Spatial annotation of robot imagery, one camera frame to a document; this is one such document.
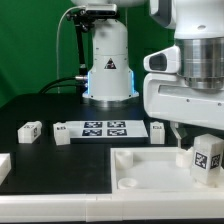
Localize black cables at base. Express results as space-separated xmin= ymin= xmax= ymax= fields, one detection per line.
xmin=38 ymin=75 xmax=88 ymax=95

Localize white marker base plate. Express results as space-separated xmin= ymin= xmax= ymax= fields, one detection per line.
xmin=66 ymin=120 xmax=148 ymax=139

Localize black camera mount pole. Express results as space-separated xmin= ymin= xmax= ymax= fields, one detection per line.
xmin=66 ymin=9 xmax=94 ymax=81

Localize white square table top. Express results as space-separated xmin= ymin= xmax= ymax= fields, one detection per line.
xmin=111 ymin=147 xmax=224 ymax=196

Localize grey camera on mount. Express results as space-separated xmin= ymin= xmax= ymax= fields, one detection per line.
xmin=85 ymin=4 xmax=117 ymax=16

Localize white front wall rail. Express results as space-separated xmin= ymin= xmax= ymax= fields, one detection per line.
xmin=0 ymin=192 xmax=224 ymax=223

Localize white left wall piece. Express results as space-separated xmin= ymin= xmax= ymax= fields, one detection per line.
xmin=0 ymin=153 xmax=11 ymax=185

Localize grey cable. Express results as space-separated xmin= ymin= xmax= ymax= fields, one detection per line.
xmin=55 ymin=4 xmax=87 ymax=94

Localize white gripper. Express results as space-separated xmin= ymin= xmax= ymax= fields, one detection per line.
xmin=143 ymin=46 xmax=224 ymax=148

